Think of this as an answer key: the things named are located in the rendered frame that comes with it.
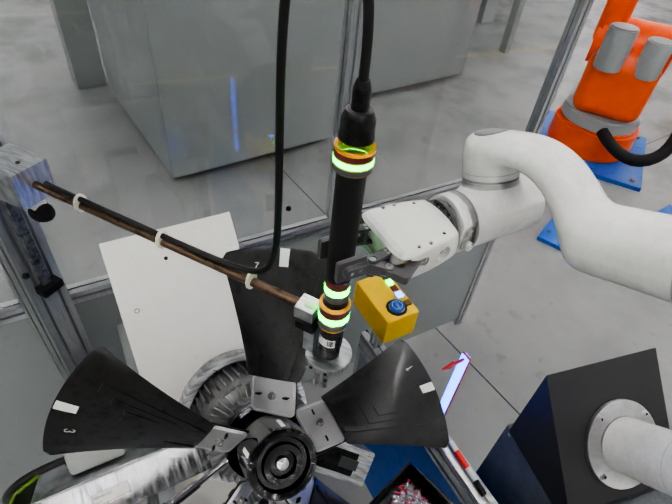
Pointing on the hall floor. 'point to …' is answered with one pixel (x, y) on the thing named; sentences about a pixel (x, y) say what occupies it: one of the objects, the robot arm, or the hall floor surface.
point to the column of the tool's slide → (63, 316)
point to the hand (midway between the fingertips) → (341, 256)
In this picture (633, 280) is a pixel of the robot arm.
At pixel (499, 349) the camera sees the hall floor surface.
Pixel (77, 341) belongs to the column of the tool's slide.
